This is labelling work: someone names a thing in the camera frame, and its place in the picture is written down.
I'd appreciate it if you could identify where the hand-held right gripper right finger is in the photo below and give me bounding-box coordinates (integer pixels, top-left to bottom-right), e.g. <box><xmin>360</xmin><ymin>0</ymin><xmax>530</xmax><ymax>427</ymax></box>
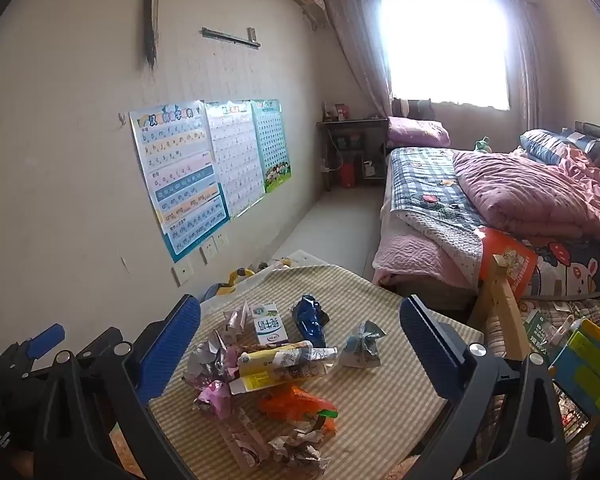
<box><xmin>399</xmin><ymin>295</ymin><xmax>568</xmax><ymax>480</ymax></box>

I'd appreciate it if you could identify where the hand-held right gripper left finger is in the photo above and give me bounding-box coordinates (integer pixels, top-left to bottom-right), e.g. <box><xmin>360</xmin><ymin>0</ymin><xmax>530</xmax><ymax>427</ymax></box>
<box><xmin>34</xmin><ymin>294</ymin><xmax>202</xmax><ymax>480</ymax></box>

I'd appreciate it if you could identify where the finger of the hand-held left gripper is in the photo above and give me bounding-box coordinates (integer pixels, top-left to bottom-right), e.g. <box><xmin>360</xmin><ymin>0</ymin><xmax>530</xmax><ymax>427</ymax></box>
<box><xmin>75</xmin><ymin>326</ymin><xmax>131</xmax><ymax>364</ymax></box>
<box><xmin>4</xmin><ymin>323</ymin><xmax>66</xmax><ymax>379</ymax></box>

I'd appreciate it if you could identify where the yellow white tube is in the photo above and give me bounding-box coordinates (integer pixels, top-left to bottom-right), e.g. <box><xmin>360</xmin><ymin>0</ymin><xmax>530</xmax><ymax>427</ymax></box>
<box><xmin>228</xmin><ymin>341</ymin><xmax>313</xmax><ymax>395</ymax></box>

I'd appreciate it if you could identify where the white green milk carton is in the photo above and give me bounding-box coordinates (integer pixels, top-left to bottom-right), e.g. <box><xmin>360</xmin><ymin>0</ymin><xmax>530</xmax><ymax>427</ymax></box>
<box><xmin>250</xmin><ymin>301</ymin><xmax>288</xmax><ymax>348</ymax></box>

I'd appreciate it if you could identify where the blue cookie wrapper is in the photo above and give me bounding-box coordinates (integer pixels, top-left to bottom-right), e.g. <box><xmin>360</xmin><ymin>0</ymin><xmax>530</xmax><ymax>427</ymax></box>
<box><xmin>291</xmin><ymin>294</ymin><xmax>331</xmax><ymax>348</ymax></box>

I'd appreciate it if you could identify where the silver foil wrapper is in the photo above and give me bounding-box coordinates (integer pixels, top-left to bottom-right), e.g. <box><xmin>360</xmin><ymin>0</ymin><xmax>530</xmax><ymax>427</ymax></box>
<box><xmin>182</xmin><ymin>329</ymin><xmax>231</xmax><ymax>386</ymax></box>

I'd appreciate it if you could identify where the dark silver crumpled wrapper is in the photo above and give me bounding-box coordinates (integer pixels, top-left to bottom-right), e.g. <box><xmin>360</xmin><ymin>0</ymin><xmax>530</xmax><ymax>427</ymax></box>
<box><xmin>340</xmin><ymin>320</ymin><xmax>387</xmax><ymax>368</ymax></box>

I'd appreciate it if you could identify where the pink crumpled wrapper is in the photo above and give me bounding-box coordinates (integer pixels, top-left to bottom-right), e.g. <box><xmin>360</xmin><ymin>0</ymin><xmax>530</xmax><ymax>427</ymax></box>
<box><xmin>194</xmin><ymin>380</ymin><xmax>238</xmax><ymax>421</ymax></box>

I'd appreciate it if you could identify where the person's peach-clad leg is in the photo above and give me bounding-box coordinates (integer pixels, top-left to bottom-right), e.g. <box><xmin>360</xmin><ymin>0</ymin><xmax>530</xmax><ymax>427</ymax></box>
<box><xmin>107</xmin><ymin>425</ymin><xmax>148</xmax><ymax>466</ymax></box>

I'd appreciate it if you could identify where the white printed wrapper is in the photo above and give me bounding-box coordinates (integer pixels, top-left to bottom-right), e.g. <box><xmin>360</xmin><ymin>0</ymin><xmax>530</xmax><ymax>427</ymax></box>
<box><xmin>275</xmin><ymin>346</ymin><xmax>339</xmax><ymax>381</ymax></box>

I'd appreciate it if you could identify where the green booklet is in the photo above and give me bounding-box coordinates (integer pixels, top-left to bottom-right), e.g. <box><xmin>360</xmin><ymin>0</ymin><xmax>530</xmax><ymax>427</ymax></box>
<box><xmin>522</xmin><ymin>310</ymin><xmax>556</xmax><ymax>356</ymax></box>

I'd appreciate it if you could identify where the flat pink printed wrapper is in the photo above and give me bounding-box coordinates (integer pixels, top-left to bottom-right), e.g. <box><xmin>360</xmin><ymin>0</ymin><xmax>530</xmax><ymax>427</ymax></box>
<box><xmin>220</xmin><ymin>407</ymin><xmax>271</xmax><ymax>468</ymax></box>

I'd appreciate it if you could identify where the orange plastic bag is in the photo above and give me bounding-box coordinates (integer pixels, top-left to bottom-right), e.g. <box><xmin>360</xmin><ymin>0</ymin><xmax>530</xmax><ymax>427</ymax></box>
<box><xmin>259</xmin><ymin>385</ymin><xmax>340</xmax><ymax>433</ymax></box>

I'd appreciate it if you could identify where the yellow and blue toy block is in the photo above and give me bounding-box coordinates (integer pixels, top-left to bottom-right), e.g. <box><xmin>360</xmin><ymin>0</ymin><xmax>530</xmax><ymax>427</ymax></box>
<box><xmin>550</xmin><ymin>317</ymin><xmax>600</xmax><ymax>416</ymax></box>

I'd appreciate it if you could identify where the plaid blue quilt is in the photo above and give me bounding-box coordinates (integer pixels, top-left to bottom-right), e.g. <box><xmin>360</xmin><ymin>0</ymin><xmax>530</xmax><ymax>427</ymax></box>
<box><xmin>382</xmin><ymin>146</ymin><xmax>486</xmax><ymax>271</ymax></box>

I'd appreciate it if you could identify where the cartoon printed blanket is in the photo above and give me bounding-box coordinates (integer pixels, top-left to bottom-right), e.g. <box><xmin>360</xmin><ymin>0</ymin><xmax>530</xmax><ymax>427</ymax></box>
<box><xmin>530</xmin><ymin>240</ymin><xmax>600</xmax><ymax>301</ymax></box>

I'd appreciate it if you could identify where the red bucket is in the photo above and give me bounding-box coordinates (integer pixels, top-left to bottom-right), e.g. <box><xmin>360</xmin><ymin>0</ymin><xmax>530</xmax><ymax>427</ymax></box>
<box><xmin>337</xmin><ymin>160</ymin><xmax>358</xmax><ymax>188</ymax></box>

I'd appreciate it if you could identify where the purple pillow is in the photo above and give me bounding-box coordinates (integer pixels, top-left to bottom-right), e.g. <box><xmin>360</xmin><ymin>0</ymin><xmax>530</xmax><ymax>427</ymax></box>
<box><xmin>386</xmin><ymin>116</ymin><xmax>451</xmax><ymax>150</ymax></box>

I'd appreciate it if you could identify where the dark desk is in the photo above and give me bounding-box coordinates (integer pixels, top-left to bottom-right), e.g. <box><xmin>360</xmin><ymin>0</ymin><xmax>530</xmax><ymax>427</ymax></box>
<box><xmin>316</xmin><ymin>117</ymin><xmax>388</xmax><ymax>191</ymax></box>

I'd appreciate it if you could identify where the blue patterned pillow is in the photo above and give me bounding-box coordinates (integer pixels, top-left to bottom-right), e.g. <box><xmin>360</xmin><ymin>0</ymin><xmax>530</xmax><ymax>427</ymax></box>
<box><xmin>520</xmin><ymin>129</ymin><xmax>573</xmax><ymax>163</ymax></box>

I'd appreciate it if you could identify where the bright window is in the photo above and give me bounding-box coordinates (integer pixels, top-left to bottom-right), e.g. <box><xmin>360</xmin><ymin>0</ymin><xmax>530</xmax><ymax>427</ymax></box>
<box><xmin>377</xmin><ymin>0</ymin><xmax>511</xmax><ymax>111</ymax></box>

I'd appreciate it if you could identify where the sheer pink curtain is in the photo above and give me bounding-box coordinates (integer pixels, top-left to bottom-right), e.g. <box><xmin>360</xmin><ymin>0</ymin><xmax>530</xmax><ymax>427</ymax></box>
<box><xmin>317</xmin><ymin>0</ymin><xmax>543</xmax><ymax>133</ymax></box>

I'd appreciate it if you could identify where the wooden frame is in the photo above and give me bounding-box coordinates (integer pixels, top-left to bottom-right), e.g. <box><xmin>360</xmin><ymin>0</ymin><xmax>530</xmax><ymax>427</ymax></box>
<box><xmin>467</xmin><ymin>255</ymin><xmax>531</xmax><ymax>361</ymax></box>

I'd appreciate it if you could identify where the blue alphabet wall poster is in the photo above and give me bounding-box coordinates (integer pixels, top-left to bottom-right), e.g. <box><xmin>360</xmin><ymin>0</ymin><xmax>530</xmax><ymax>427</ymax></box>
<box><xmin>129</xmin><ymin>100</ymin><xmax>231</xmax><ymax>263</ymax></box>

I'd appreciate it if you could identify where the white chart wall poster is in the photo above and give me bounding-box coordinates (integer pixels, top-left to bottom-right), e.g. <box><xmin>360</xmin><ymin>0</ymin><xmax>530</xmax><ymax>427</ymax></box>
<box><xmin>204</xmin><ymin>101</ymin><xmax>267</xmax><ymax>220</ymax></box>

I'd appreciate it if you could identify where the green grid wall poster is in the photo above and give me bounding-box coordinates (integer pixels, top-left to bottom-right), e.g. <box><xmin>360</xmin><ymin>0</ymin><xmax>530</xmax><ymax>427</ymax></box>
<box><xmin>250</xmin><ymin>99</ymin><xmax>293</xmax><ymax>195</ymax></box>

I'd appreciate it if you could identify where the metal wall rail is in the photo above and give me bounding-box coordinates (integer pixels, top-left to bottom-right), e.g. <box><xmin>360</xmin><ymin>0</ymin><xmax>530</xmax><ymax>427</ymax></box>
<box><xmin>201</xmin><ymin>27</ymin><xmax>261</xmax><ymax>50</ymax></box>

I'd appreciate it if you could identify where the dark wall strip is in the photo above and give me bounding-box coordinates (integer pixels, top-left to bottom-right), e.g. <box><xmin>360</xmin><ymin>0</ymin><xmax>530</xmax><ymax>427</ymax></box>
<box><xmin>145</xmin><ymin>0</ymin><xmax>162</xmax><ymax>68</ymax></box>

